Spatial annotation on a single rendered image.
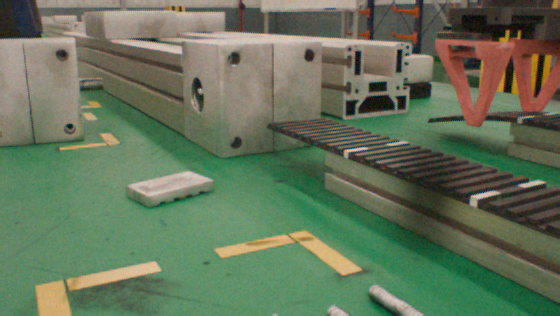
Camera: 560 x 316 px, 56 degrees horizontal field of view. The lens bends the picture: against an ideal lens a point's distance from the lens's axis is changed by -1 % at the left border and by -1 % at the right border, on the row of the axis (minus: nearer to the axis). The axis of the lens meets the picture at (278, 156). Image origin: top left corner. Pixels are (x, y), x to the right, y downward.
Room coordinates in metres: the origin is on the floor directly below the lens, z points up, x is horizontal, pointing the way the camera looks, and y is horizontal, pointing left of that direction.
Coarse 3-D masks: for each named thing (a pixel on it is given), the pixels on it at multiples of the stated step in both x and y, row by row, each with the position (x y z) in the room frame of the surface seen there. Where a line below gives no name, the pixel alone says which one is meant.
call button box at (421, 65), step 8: (408, 56) 0.77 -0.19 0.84; (416, 56) 0.77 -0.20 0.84; (424, 56) 0.77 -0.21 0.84; (416, 64) 0.76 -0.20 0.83; (424, 64) 0.77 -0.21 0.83; (432, 64) 0.78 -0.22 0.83; (416, 72) 0.76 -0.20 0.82; (424, 72) 0.77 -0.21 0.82; (432, 72) 0.78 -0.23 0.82; (408, 80) 0.75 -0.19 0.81; (416, 80) 0.76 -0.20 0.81; (424, 80) 0.77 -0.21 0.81; (416, 88) 0.76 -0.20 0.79; (424, 88) 0.77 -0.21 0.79; (416, 96) 0.76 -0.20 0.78; (424, 96) 0.77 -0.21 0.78
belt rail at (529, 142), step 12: (516, 132) 0.43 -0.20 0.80; (528, 132) 0.42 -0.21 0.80; (540, 132) 0.41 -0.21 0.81; (552, 132) 0.41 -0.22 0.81; (516, 144) 0.43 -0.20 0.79; (528, 144) 0.43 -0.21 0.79; (540, 144) 0.42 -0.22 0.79; (552, 144) 0.40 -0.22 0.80; (516, 156) 0.43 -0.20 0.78; (528, 156) 0.42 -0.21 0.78; (540, 156) 0.41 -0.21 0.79; (552, 156) 0.40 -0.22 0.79
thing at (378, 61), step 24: (336, 48) 0.61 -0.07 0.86; (360, 48) 0.61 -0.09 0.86; (384, 48) 0.65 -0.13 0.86; (408, 48) 0.65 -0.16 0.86; (336, 72) 0.61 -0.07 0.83; (360, 72) 0.61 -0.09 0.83; (384, 72) 0.65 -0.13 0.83; (408, 72) 0.65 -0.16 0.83; (336, 96) 0.61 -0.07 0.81; (360, 96) 0.61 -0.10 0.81; (384, 96) 0.64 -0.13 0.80; (408, 96) 0.65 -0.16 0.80
